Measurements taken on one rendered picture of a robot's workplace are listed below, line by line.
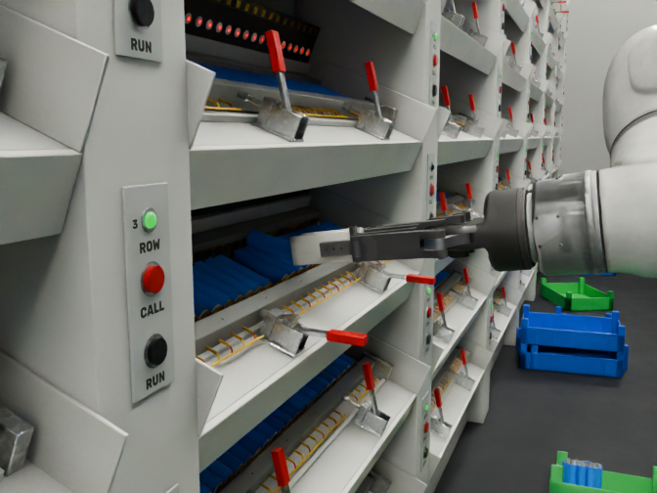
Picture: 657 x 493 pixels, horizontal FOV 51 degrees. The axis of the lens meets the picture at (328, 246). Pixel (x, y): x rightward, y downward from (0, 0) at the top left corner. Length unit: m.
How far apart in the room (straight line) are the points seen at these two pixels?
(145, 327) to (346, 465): 0.48
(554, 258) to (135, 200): 0.36
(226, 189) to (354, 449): 0.46
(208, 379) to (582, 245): 0.32
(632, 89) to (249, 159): 0.37
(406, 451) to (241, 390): 0.60
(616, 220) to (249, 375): 0.32
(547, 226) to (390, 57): 0.49
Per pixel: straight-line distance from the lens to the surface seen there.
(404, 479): 1.14
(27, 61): 0.38
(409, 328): 1.05
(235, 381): 0.55
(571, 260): 0.61
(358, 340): 0.60
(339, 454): 0.85
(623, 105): 0.69
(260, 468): 0.74
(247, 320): 0.62
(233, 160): 0.49
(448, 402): 1.53
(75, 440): 0.40
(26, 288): 0.40
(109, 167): 0.38
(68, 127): 0.36
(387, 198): 1.02
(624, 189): 0.60
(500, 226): 0.61
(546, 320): 2.42
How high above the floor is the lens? 0.72
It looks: 9 degrees down
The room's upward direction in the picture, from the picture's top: straight up
